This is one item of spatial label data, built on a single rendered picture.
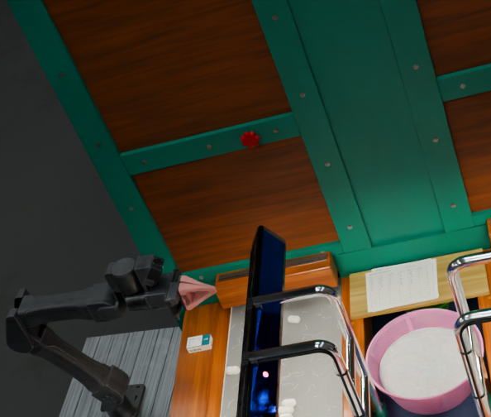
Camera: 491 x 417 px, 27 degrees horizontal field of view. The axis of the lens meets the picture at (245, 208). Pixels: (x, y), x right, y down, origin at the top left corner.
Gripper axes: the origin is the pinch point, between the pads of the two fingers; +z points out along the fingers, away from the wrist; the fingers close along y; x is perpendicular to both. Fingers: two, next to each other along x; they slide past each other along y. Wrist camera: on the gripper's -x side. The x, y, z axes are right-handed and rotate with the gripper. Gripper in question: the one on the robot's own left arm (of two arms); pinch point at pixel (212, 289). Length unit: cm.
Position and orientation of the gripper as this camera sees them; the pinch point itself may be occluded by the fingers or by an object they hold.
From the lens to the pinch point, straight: 226.0
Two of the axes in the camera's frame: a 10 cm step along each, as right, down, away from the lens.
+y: 1.6, -6.5, 7.4
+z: 9.4, -1.3, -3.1
